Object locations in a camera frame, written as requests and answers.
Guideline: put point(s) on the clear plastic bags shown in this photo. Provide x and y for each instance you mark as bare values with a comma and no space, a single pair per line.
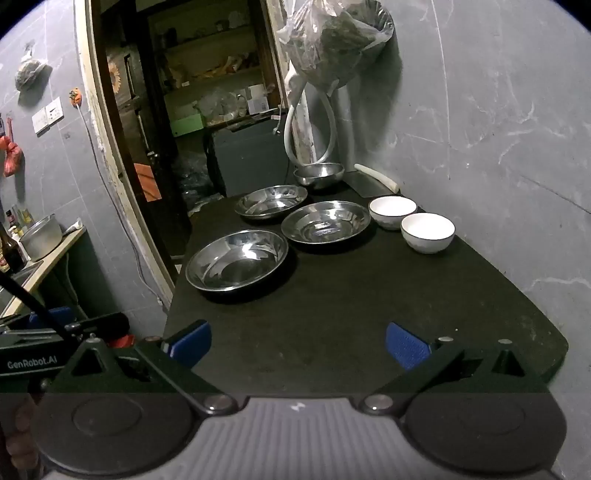
198,182

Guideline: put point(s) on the wooden shelf unit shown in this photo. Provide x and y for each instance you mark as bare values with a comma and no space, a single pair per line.
207,78

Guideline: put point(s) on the orange printed panel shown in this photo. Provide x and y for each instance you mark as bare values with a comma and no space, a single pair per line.
147,182

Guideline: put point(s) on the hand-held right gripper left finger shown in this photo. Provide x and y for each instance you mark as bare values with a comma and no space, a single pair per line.
190,345

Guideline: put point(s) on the white rag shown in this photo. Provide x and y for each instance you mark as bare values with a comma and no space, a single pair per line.
74,227

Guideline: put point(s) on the red plastic item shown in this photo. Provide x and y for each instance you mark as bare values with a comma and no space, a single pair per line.
123,342

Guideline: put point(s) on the hanging dark bag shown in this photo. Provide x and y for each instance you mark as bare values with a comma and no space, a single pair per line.
31,74

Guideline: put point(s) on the dark glass bottle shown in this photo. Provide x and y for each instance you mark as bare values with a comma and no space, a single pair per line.
10,251

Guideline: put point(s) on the deep steel bowl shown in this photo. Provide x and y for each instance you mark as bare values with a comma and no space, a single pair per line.
318,175

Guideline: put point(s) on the green box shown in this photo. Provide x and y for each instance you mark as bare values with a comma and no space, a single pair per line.
187,125

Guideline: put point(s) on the orange wall hook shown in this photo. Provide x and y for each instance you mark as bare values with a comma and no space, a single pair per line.
75,97

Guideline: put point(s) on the white ceramic bowl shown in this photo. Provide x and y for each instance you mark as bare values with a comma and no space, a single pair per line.
392,210
427,230

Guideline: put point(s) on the white wall socket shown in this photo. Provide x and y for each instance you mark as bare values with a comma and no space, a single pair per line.
47,115

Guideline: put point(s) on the person's left hand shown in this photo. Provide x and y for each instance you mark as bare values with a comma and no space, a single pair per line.
18,434

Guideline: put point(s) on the kitchen counter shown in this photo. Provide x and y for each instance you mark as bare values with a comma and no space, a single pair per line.
51,256

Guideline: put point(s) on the hanging clear plastic bag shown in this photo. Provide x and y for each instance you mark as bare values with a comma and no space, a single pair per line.
337,41

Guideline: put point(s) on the white vertical pipe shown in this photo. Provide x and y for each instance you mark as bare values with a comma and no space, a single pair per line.
345,124

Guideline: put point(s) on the aluminium pot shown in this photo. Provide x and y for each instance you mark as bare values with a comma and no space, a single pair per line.
41,240

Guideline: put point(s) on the dark grey cabinet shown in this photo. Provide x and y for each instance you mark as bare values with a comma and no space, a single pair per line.
249,157

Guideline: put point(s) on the large steel plate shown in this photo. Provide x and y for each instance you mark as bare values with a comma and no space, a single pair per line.
235,263

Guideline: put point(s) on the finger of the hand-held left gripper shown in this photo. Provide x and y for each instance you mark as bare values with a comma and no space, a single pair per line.
48,317
108,323

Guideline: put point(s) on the white door frame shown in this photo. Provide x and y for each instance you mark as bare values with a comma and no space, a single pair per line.
99,129

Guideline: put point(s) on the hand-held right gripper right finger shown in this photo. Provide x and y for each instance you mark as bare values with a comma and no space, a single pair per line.
407,348

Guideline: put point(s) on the sunflower picture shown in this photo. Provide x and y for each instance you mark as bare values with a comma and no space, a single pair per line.
115,77

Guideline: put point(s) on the red hanging bag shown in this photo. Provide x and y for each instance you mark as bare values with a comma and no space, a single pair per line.
11,159

